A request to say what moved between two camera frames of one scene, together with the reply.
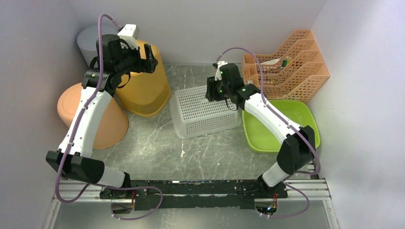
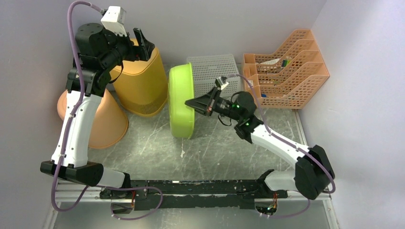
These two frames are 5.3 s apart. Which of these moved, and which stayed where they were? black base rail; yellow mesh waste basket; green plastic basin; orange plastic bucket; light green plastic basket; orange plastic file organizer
Moved: light green plastic basket; green plastic basin
Stayed: black base rail; orange plastic file organizer; orange plastic bucket; yellow mesh waste basket
